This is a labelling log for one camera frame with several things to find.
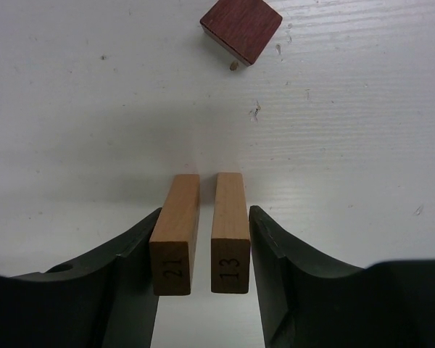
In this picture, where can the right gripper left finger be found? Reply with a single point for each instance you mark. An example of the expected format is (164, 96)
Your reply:
(102, 298)

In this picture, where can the light wood block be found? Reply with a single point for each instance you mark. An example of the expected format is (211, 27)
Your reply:
(172, 245)
(230, 237)

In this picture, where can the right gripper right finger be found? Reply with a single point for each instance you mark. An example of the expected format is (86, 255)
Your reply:
(310, 299)

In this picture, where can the dark red wood block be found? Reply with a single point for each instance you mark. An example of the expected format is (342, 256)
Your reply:
(242, 27)

